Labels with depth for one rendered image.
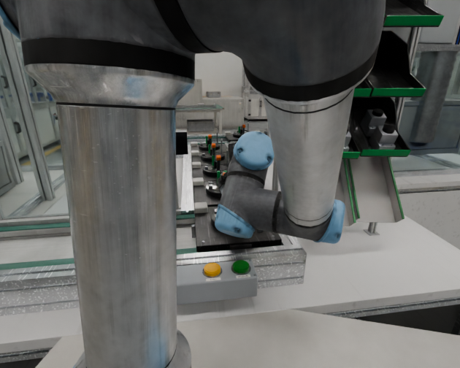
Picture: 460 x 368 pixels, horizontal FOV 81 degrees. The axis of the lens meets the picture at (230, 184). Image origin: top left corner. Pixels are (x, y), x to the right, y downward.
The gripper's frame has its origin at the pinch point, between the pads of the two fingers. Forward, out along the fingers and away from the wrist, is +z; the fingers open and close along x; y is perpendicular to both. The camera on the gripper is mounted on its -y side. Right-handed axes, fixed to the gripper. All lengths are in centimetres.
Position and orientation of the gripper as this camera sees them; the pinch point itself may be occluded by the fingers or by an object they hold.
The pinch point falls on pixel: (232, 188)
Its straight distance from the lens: 83.4
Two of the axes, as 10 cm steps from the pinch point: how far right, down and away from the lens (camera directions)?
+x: 9.9, -0.6, 1.3
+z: -1.1, 2.8, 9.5
